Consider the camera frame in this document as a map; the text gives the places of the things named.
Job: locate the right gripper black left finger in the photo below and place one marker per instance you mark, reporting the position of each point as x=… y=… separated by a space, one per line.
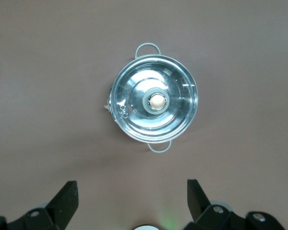
x=60 y=210

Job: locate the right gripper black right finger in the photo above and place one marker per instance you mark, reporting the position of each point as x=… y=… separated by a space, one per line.
x=201 y=210

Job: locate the steel electric cooking pot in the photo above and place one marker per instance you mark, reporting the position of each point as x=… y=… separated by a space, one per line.
x=159 y=151

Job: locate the glass pot lid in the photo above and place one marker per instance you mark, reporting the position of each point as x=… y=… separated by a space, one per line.
x=139 y=79

